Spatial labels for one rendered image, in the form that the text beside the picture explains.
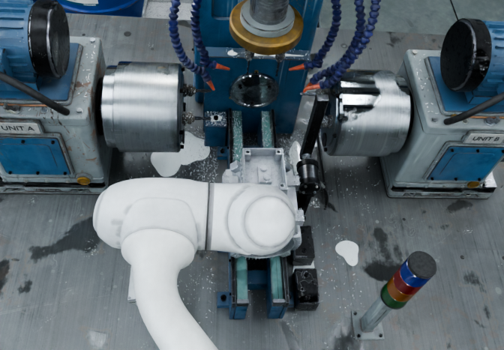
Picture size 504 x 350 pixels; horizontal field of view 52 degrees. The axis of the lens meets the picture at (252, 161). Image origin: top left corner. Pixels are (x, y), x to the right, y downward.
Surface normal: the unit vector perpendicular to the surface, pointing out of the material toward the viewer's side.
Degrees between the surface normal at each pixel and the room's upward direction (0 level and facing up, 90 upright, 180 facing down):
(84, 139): 89
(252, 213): 23
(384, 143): 81
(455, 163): 90
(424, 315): 0
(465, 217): 0
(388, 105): 28
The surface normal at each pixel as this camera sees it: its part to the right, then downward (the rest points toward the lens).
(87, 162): 0.04, 0.82
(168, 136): 0.06, 0.68
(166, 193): 0.12, -0.65
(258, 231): 0.07, 0.06
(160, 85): 0.09, -0.36
